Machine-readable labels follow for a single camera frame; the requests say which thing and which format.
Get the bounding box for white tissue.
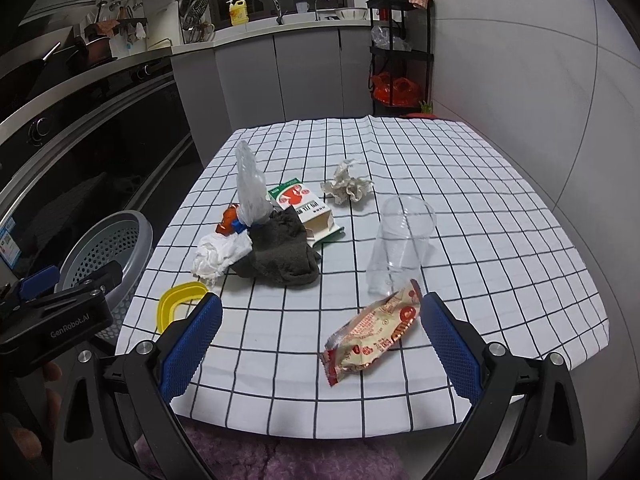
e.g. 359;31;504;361
191;231;253;284

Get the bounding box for clear plastic cup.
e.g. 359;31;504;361
366;195;436;297

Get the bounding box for red snack wrapper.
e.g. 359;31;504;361
319;280;422;387

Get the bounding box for white checkered tablecloth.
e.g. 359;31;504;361
116;116;608;439

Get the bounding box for black storage rack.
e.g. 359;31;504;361
367;0;435;117

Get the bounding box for printed paper ball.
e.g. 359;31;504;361
320;159;373;205

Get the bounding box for red plastic bag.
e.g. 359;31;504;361
370;72;422;108

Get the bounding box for black built-in oven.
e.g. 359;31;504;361
1;53;202;282

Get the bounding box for clear plastic bag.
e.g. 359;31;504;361
235;141;272;226

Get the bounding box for dish drying rack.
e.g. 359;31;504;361
178;0;215;44

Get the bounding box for yellow detergent bottle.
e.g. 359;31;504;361
228;0;250;26

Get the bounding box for yellow plastic lid ring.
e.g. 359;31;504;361
156;280;210;335

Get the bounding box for purple fuzzy rug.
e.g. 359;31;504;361
134;421;417;480

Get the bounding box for white mug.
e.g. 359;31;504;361
295;1;309;13

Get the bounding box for blue plastic scrap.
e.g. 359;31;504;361
231;219;262;234

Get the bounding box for blue energy label sticker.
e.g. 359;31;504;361
0;218;21;269

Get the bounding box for orange plastic scrap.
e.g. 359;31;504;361
216;204;241;236

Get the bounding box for person's left hand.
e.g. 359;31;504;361
1;362;63;479

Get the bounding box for grey perforated trash basket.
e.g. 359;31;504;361
54;210;153;344

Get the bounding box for grey kitchen cabinets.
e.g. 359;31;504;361
171;22;373;165

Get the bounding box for dark grey cloth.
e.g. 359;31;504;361
231;207;321;287

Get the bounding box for green white carton box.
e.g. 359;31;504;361
268;178;344;247

